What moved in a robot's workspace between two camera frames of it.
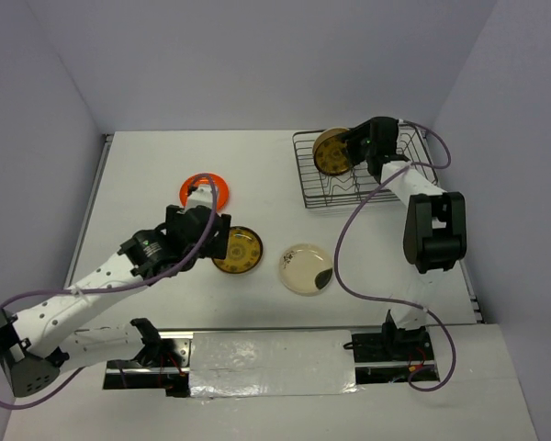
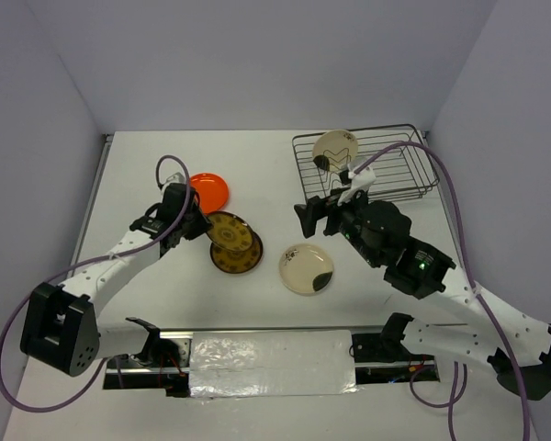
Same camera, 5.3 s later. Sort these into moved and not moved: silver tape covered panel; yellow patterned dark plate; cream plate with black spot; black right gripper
Moved: black right gripper
Not moved: yellow patterned dark plate; cream plate with black spot; silver tape covered panel
